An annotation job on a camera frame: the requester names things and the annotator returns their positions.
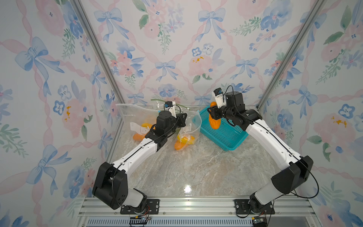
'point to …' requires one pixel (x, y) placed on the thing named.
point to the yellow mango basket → (190, 140)
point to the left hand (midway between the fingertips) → (188, 113)
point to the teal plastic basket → (227, 136)
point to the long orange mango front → (215, 124)
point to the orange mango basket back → (178, 145)
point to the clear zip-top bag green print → (179, 109)
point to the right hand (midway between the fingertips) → (213, 106)
